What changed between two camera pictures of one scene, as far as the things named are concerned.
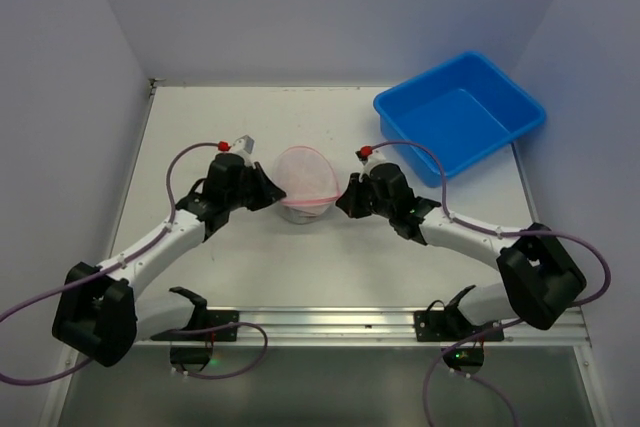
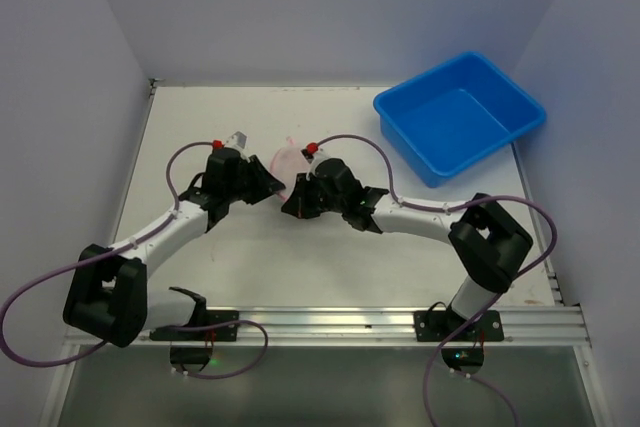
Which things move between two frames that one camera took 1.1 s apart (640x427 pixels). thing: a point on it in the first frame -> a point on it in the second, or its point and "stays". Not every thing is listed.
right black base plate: [451, 325] stays
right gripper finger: [357, 190] -> [304, 189]
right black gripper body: [363, 195] -> [305, 195]
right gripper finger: [356, 201] -> [302, 206]
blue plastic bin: [460, 110] stays
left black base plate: [213, 318] stays
